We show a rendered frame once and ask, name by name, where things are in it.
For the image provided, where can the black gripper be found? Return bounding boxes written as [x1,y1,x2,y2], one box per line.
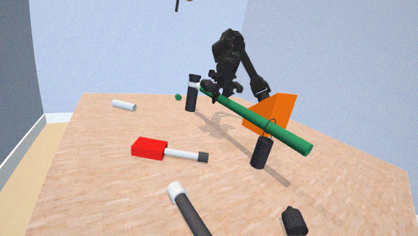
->
[200,73,243,104]

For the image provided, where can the grey faceted cup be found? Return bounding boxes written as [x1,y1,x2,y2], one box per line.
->
[187,82,201,92]

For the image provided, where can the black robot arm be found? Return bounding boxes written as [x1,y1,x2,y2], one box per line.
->
[208,28,271,102]

